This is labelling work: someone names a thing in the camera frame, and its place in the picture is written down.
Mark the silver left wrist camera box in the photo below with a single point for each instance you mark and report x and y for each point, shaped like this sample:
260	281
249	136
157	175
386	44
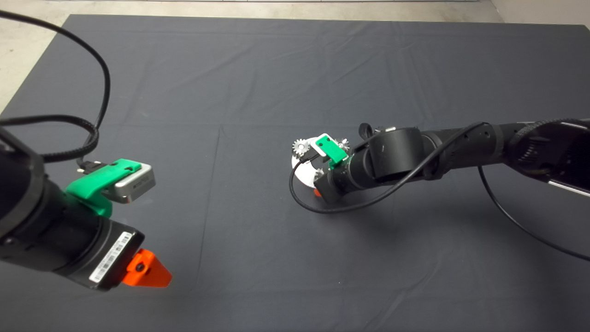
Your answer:
136	184

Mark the dark grey table cloth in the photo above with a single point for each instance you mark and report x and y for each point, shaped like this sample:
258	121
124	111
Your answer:
230	69

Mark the round metal plate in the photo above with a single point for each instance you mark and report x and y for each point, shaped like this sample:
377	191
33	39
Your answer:
302	173

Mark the green right camera mount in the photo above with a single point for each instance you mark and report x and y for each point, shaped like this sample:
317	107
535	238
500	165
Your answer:
336	151

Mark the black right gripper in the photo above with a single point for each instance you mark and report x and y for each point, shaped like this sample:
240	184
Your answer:
336	182

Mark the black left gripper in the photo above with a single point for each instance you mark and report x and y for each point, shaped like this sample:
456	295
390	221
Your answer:
106	253

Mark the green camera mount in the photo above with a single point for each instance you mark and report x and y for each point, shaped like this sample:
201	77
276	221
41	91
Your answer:
90	189
336	151

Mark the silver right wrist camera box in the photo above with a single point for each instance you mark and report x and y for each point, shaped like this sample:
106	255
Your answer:
314	145

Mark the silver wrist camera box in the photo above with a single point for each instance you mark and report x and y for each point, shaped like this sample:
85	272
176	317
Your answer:
314	145
136	184

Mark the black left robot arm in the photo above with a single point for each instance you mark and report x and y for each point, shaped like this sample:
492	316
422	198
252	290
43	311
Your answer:
23	212

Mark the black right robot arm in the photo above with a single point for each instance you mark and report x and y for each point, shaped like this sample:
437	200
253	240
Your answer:
396	157

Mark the small steel gear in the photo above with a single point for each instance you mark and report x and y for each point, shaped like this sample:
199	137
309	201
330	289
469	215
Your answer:
301	148
345	145

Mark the green left camera mount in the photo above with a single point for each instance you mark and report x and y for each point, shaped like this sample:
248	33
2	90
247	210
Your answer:
90	189

